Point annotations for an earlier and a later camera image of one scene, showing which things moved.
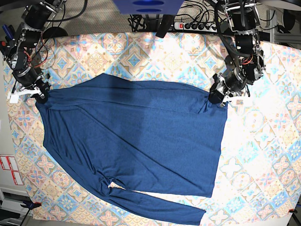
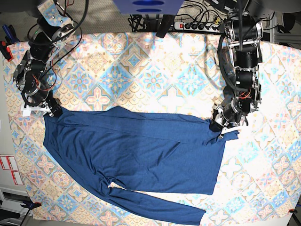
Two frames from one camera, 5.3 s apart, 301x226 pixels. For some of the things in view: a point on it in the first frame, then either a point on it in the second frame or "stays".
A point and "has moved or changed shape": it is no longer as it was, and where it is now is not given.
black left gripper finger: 215,96 to 214,125
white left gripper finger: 226,98 to 225,129
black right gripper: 27,77 to 40,96
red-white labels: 9,163 stays
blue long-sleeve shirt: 141,134 has moved or changed shape
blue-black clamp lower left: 30,205 stays
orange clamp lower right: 292,211 stays
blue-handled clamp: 10,32 stays
